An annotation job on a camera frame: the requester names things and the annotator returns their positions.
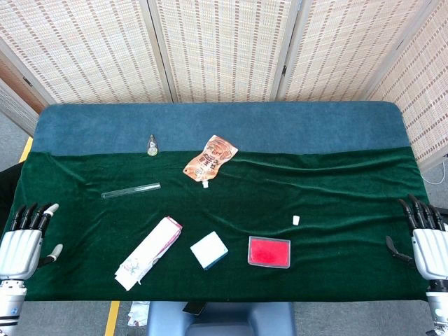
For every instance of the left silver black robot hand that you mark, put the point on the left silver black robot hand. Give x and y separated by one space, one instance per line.
19 248

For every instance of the red ink pad clear case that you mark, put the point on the red ink pad clear case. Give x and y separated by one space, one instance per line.
269 252

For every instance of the crumpled white cloth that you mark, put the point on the crumpled white cloth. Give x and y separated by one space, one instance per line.
138 313

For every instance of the black bulky object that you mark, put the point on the black bulky object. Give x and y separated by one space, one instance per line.
7 182

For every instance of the small white cap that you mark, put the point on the small white cap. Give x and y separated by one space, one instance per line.
296 220

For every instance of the small light blue box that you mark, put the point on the small light blue box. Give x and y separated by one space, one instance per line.
208 249

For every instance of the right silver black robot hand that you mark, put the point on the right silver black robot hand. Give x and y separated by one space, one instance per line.
430 252

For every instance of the transparent glass test tube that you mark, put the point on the transparent glass test tube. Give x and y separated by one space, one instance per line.
131 190

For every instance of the grey woven screen panel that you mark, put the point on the grey woven screen panel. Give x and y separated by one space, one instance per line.
14 105

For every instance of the orange spouted drink pouch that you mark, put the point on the orange spouted drink pouch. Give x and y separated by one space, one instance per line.
210 157

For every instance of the small glass bottle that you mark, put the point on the small glass bottle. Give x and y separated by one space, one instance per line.
152 147

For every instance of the dark green velvet cloth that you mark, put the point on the dark green velvet cloth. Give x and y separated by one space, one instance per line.
280 196

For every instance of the black screen hinge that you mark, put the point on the black screen hinge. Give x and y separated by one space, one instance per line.
283 69

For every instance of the woven bamboo screen panel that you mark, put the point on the woven bamboo screen panel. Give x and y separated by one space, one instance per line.
423 91
346 49
87 49
224 49

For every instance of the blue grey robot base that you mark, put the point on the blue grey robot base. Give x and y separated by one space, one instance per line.
224 320

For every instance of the blue carpet table cover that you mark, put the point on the blue carpet table cover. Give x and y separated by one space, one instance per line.
245 122

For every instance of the long white floral box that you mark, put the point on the long white floral box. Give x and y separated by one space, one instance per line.
150 252

